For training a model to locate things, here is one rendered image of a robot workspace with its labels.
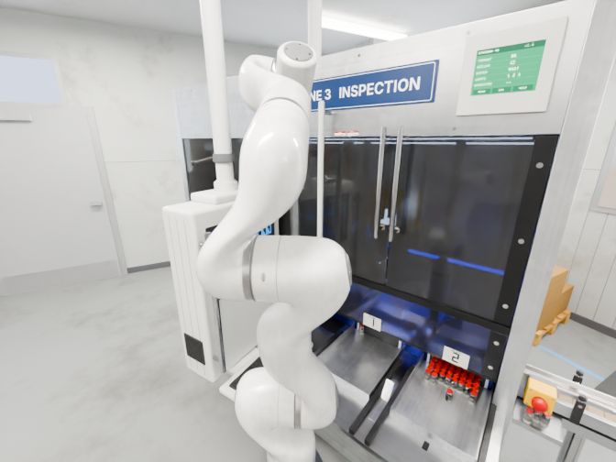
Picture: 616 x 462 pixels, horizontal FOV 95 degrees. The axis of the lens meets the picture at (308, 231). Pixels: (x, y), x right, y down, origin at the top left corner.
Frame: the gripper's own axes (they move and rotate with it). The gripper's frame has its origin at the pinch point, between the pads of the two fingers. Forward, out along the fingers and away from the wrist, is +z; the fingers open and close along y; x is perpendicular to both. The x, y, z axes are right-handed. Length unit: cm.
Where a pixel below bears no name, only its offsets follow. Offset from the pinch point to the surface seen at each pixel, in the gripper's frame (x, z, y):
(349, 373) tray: -57, 56, -41
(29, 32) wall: 349, 156, 114
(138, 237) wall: 205, 326, 11
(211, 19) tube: 48, -6, 33
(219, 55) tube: 42, 2, 28
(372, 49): -7.6, -10.8, 48.2
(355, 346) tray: -58, 67, -28
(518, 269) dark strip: -79, 3, 3
